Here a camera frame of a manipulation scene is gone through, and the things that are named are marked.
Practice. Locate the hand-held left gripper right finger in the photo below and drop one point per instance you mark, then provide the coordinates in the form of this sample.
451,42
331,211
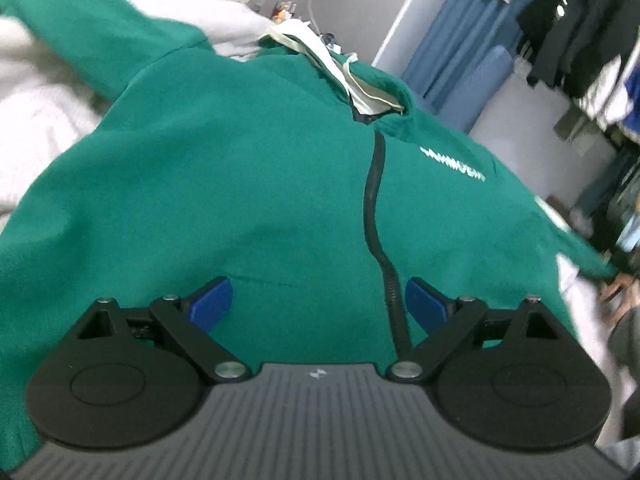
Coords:
425,305

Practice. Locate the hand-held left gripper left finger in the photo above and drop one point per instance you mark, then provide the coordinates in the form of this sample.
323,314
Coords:
212,305

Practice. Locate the green zip hoodie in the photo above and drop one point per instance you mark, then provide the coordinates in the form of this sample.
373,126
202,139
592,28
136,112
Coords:
240,170

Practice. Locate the person's right hand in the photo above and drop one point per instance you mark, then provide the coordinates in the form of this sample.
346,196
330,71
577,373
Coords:
620,290

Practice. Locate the person's grey clothing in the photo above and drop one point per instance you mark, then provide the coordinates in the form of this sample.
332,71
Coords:
627,360

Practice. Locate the blue upholstered chair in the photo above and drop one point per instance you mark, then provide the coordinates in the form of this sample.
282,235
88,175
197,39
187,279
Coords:
480,87

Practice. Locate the white dotted bed sheet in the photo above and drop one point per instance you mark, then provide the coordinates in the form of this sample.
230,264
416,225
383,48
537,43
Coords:
40,135

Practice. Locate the blue curtain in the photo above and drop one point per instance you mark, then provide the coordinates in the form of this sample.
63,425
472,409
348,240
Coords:
450,45

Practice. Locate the white hanging shirt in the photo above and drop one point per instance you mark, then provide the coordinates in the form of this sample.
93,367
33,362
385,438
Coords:
612,95

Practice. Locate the grey white pillow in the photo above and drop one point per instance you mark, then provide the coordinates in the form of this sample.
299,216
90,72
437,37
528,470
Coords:
210,20

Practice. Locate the white wardrobe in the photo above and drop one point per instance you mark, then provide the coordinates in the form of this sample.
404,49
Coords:
415,15

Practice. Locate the cluster of toiletry bottles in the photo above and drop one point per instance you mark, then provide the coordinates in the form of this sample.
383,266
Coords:
282,12

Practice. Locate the small black jacket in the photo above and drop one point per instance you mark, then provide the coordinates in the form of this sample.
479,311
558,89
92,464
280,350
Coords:
542,15

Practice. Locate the large black jacket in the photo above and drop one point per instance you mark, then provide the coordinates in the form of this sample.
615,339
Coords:
595,35

